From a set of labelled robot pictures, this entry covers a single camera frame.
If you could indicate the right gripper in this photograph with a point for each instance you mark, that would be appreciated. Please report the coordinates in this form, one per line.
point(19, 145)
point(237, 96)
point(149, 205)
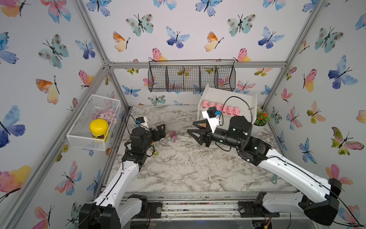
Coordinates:
point(208, 135)

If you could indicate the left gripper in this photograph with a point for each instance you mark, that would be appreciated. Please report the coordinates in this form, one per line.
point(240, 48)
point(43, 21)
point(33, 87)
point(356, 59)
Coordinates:
point(162, 133)

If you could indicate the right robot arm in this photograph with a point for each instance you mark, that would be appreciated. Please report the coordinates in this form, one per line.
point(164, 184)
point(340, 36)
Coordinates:
point(316, 197)

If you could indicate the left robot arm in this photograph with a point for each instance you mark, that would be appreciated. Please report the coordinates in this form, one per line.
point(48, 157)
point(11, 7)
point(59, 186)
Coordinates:
point(120, 177)

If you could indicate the pink toy car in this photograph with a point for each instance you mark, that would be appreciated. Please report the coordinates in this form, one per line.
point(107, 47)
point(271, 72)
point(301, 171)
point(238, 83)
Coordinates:
point(173, 133)

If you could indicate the white two-tier shelf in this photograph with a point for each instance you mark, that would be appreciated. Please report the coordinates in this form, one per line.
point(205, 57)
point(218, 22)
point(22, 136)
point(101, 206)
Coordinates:
point(246, 102)

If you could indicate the pink round chips pile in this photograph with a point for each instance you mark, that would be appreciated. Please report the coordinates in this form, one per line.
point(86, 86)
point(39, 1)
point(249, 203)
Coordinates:
point(108, 115)

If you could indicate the potted plant with flowers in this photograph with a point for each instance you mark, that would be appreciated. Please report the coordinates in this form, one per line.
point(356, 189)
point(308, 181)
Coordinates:
point(262, 118)

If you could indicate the yellow lidded jar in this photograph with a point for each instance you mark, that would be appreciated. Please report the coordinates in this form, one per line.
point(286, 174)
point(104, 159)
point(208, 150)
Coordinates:
point(99, 129)

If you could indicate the teal plastic comb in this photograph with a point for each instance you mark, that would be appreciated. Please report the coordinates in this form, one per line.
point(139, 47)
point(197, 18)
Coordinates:
point(274, 179)

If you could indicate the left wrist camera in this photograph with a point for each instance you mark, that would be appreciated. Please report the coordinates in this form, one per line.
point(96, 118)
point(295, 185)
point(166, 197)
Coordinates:
point(141, 122)

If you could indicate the black wire wall basket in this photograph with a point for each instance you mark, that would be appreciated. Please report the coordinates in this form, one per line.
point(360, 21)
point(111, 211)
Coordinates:
point(191, 75)

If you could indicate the white mesh wall basket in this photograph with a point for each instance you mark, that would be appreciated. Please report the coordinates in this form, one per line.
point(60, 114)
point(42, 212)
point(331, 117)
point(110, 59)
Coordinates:
point(79, 135)

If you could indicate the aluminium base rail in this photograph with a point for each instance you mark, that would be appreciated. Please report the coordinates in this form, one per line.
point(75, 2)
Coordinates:
point(249, 209)

